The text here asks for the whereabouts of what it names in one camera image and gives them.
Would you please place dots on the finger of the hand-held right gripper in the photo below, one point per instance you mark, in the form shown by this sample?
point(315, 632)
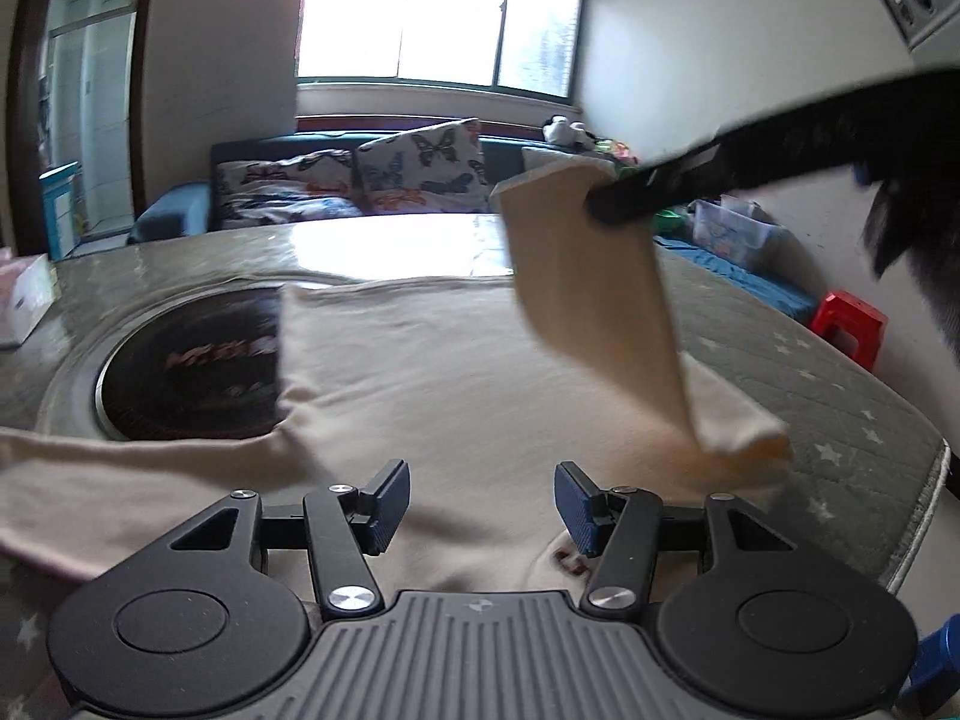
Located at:
point(645, 191)

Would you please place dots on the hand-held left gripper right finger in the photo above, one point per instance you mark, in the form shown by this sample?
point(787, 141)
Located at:
point(574, 510)

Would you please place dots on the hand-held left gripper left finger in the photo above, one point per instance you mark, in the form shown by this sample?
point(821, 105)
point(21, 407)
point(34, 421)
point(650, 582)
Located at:
point(394, 499)

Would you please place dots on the cream sweater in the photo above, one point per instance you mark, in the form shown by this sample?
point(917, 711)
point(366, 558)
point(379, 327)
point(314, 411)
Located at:
point(420, 360)

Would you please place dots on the green plastic bowl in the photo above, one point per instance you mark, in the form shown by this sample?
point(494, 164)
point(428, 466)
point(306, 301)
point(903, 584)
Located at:
point(670, 220)

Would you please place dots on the orange green plush toy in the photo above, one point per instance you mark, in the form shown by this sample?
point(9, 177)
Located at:
point(619, 151)

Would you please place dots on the clear plastic storage box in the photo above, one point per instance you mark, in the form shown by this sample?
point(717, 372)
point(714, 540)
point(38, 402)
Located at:
point(731, 232)

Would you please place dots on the panda plush toy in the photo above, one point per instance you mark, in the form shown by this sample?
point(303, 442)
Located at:
point(562, 131)

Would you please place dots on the grey white pillow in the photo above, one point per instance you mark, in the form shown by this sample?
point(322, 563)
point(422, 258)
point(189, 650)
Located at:
point(547, 159)

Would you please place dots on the red plastic stool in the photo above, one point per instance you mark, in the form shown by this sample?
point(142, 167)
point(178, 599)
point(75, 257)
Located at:
point(847, 315)

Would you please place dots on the butterfly print pillow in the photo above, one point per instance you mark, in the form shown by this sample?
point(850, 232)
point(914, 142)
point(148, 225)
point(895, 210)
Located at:
point(292, 172)
point(420, 165)

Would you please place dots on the round black induction cooktop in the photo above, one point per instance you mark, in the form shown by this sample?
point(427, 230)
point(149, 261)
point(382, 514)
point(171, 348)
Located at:
point(187, 390)

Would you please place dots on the window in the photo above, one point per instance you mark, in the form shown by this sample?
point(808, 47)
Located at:
point(450, 15)

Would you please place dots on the blue corner sofa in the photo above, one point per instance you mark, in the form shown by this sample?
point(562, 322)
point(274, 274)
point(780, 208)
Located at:
point(172, 217)

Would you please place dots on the blue plastic object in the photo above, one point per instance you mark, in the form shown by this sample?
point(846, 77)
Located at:
point(934, 660)

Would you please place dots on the white textured tissue box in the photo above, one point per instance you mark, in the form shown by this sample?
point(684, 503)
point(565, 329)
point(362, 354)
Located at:
point(34, 307)

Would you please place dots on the blue white small cabinet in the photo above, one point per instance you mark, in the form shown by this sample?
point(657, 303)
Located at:
point(60, 210)

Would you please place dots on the dark wooden door frame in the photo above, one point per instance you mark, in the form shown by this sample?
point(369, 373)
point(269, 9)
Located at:
point(30, 90)

